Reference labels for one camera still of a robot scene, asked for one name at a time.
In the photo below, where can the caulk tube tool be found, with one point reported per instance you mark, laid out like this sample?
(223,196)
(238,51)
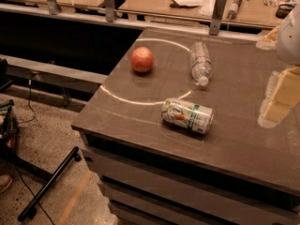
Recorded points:
(233,9)

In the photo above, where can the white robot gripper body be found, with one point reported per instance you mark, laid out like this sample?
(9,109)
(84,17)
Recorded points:
(289,41)

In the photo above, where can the grey metal rail beam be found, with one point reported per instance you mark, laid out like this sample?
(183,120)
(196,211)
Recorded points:
(80,80)

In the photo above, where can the black metal floor bar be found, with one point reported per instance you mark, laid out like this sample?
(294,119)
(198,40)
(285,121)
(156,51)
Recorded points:
(30,209)

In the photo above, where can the metal bracket post right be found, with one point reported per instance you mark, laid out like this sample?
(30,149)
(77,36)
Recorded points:
(217,15)

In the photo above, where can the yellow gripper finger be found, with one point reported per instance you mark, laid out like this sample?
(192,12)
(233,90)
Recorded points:
(268,41)
(282,94)

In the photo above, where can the metal bracket post left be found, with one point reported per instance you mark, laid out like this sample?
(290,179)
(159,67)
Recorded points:
(53,7)

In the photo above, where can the orange round fruit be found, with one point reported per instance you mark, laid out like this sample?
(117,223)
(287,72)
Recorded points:
(142,59)

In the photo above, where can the clear plastic water bottle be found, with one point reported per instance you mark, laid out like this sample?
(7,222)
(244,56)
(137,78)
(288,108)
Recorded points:
(200,64)

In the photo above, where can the green dark bag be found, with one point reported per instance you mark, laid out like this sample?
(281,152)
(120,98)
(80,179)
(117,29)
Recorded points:
(8,124)

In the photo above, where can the white green 7up can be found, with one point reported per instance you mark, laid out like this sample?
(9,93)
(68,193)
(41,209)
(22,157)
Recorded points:
(184,114)

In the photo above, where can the black round container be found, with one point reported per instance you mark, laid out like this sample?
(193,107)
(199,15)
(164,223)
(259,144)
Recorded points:
(283,10)

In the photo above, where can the metal bracket post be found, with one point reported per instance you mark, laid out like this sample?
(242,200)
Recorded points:
(110,11)
(53,7)
(217,15)

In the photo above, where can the grey cabinet with drawers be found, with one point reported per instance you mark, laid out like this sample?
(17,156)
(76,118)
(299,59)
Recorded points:
(157,173)

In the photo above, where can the metal bracket post middle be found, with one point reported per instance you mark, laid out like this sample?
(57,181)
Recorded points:
(110,11)

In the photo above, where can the shoe on floor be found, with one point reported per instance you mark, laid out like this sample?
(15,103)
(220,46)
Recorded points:
(5,182)

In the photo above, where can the white paper sheets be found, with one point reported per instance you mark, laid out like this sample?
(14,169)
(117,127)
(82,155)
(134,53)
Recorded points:
(205,7)

